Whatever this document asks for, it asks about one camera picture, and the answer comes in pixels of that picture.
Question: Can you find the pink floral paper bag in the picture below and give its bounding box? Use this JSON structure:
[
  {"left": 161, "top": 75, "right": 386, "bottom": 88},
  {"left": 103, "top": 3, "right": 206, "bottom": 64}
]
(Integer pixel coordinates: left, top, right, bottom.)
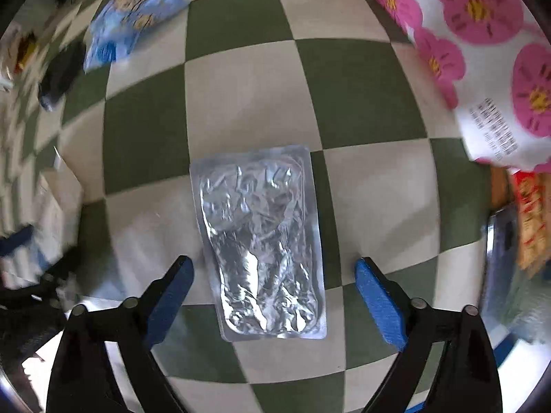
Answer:
[{"left": 353, "top": 0, "right": 551, "bottom": 170}]

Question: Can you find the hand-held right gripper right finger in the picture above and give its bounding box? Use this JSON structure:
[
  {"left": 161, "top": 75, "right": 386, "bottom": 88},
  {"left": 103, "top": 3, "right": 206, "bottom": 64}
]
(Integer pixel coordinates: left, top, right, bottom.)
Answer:
[{"left": 355, "top": 257, "right": 502, "bottom": 413}]

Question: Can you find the white and blue medicine box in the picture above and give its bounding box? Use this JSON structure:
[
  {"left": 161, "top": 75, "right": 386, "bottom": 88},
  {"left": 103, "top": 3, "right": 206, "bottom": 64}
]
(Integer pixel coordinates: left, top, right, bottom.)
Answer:
[{"left": 32, "top": 155, "right": 84, "bottom": 285}]

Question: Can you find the green checkered tablecloth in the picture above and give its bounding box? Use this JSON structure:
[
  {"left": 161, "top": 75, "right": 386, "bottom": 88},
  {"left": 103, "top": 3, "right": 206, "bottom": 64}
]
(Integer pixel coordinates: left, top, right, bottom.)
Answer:
[{"left": 0, "top": 0, "right": 551, "bottom": 413}]

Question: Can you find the dark blue phone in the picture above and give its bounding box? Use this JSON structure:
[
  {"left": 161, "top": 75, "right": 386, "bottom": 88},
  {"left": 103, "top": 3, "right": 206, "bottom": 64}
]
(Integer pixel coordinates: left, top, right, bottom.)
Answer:
[{"left": 480, "top": 204, "right": 523, "bottom": 323}]

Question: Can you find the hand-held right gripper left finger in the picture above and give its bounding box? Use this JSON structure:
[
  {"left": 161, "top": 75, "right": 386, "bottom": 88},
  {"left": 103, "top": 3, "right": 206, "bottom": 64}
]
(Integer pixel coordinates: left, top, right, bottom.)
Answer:
[{"left": 45, "top": 256, "right": 194, "bottom": 413}]

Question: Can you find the brown cardboard box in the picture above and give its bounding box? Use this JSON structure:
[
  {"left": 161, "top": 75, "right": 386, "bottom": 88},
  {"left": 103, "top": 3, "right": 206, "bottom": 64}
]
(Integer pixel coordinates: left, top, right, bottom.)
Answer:
[{"left": 491, "top": 166, "right": 513, "bottom": 209}]

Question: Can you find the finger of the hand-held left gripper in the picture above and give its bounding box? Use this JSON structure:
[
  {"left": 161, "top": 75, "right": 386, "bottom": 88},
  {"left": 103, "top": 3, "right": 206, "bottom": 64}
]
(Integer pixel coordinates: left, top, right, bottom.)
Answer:
[
  {"left": 0, "top": 224, "right": 35, "bottom": 259},
  {"left": 0, "top": 252, "right": 84, "bottom": 356}
]

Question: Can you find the red and yellow box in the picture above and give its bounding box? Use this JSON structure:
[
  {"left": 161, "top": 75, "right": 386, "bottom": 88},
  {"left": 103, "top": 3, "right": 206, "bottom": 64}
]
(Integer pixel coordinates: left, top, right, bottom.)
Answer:
[{"left": 510, "top": 171, "right": 551, "bottom": 276}]

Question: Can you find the crumpled blue packet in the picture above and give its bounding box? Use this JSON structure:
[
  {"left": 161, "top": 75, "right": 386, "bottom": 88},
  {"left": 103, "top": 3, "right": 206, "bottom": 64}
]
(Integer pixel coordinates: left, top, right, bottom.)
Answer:
[{"left": 84, "top": 0, "right": 190, "bottom": 74}]

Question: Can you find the small black object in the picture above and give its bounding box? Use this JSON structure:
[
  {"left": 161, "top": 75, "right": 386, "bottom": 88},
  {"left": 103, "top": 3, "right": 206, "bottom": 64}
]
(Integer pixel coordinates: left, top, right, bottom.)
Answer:
[{"left": 38, "top": 42, "right": 87, "bottom": 112}]

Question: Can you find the silver foil pouch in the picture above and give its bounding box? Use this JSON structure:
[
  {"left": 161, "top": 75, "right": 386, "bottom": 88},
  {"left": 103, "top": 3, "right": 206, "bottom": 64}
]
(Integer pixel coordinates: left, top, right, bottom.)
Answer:
[{"left": 189, "top": 145, "right": 328, "bottom": 342}]

